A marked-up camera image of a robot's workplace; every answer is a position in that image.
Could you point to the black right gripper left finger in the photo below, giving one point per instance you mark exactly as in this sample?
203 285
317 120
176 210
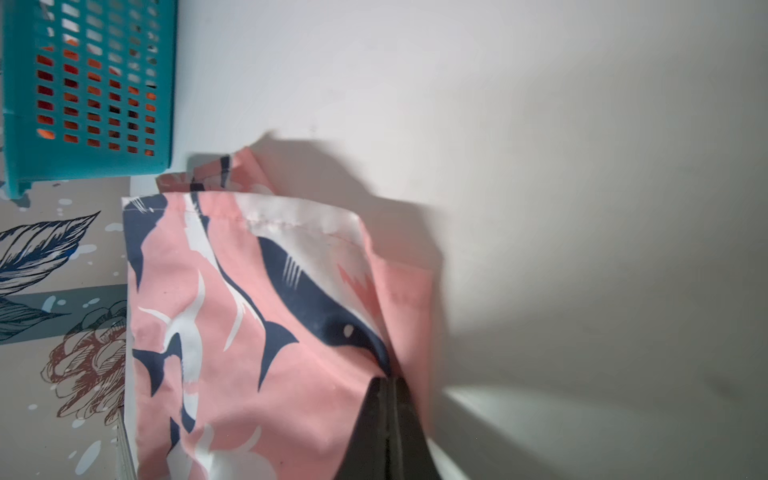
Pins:
366 456

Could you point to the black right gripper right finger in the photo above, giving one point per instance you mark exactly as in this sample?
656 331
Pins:
410 455

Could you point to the pink patterned cloth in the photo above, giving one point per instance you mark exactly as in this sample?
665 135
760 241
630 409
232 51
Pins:
257 323

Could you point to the orange cloth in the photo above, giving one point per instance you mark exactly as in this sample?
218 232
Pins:
85 96

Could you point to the teal plastic basket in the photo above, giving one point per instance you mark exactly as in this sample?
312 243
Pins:
143 32

